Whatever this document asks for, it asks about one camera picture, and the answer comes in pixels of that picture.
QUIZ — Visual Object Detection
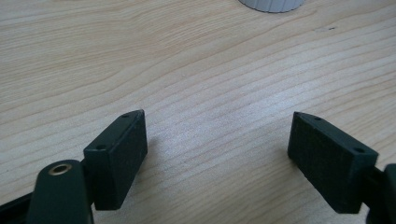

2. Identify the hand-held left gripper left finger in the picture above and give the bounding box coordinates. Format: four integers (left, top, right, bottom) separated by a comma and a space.
82, 108, 149, 211

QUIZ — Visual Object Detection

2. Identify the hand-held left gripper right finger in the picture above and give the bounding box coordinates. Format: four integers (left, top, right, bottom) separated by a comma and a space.
287, 111, 380, 215

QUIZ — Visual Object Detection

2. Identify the white ribbed cup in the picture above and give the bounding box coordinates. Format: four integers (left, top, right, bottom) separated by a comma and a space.
238, 0, 306, 14

